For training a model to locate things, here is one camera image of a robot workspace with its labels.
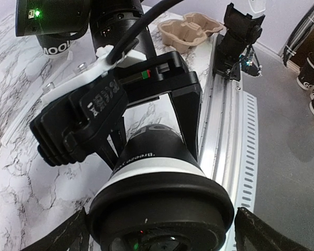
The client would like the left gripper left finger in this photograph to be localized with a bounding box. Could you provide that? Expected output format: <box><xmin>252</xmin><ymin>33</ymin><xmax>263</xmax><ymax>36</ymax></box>
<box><xmin>22</xmin><ymin>208</ymin><xmax>89</xmax><ymax>251</ymax></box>

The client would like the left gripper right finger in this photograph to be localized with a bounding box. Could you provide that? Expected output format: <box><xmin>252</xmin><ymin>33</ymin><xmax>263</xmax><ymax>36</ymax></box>
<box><xmin>235</xmin><ymin>207</ymin><xmax>308</xmax><ymax>250</ymax></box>

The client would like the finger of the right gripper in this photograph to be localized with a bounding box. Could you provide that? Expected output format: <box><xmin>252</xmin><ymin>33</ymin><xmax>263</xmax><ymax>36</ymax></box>
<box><xmin>99</xmin><ymin>117</ymin><xmax>127</xmax><ymax>170</ymax></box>

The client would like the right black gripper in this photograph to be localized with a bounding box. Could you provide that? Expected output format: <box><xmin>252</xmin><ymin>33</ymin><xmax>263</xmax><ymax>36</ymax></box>
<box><xmin>114</xmin><ymin>51</ymin><xmax>201</xmax><ymax>161</ymax></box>

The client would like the black paper coffee cup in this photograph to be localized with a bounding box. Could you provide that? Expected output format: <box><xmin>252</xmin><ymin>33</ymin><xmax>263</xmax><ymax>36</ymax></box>
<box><xmin>103</xmin><ymin>124</ymin><xmax>215</xmax><ymax>192</ymax></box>

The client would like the black plastic cup lid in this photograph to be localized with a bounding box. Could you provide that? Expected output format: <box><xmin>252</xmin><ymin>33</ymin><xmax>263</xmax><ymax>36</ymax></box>
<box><xmin>87</xmin><ymin>173</ymin><xmax>234</xmax><ymax>250</ymax></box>

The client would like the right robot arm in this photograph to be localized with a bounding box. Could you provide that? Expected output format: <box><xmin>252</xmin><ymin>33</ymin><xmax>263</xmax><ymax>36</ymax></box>
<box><xmin>15</xmin><ymin>1</ymin><xmax>202</xmax><ymax>168</ymax></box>

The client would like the brown cardboard cup carrier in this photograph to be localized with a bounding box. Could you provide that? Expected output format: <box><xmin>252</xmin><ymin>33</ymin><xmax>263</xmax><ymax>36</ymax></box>
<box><xmin>158</xmin><ymin>12</ymin><xmax>224</xmax><ymax>54</ymax></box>

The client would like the loose white wrapped straw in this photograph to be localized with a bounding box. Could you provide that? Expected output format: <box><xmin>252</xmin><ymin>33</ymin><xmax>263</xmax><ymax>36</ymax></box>
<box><xmin>1</xmin><ymin>98</ymin><xmax>43</xmax><ymax>147</ymax></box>

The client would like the black cup holding straws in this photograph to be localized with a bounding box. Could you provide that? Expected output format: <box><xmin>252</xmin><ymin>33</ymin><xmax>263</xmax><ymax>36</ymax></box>
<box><xmin>36</xmin><ymin>35</ymin><xmax>71</xmax><ymax>59</ymax></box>

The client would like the spare black cup stack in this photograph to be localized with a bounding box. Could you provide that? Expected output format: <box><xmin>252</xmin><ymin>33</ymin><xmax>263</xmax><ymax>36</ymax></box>
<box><xmin>296</xmin><ymin>51</ymin><xmax>314</xmax><ymax>90</ymax></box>

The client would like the aluminium front rail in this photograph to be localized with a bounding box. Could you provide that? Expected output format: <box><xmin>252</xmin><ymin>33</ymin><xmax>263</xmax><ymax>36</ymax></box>
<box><xmin>193</xmin><ymin>33</ymin><xmax>260</xmax><ymax>251</ymax></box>

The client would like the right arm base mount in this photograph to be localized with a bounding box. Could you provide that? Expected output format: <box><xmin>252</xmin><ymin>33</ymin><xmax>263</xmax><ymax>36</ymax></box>
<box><xmin>214</xmin><ymin>1</ymin><xmax>266</xmax><ymax>80</ymax></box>

